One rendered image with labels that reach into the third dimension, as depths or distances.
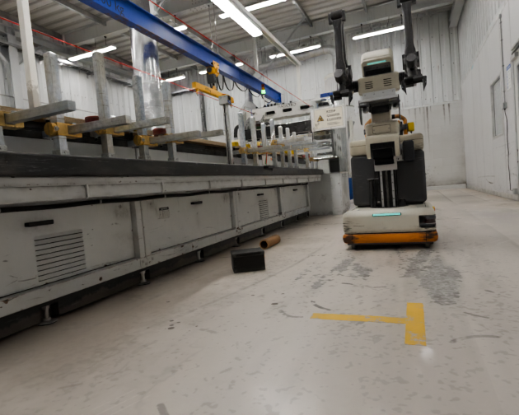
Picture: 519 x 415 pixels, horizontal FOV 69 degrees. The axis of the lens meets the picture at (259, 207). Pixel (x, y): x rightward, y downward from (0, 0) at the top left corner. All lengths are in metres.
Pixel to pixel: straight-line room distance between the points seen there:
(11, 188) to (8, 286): 0.45
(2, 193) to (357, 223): 2.10
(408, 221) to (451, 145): 9.35
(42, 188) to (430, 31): 11.81
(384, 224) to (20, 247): 2.13
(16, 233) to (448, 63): 11.63
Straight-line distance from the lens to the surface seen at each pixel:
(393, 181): 3.00
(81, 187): 1.74
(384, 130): 2.82
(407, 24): 2.71
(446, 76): 12.31
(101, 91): 1.89
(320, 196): 5.92
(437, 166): 11.97
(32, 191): 1.60
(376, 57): 2.86
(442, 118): 12.08
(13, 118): 1.52
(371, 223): 2.75
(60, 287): 1.92
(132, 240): 2.29
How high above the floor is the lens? 0.51
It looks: 3 degrees down
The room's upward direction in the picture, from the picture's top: 5 degrees counter-clockwise
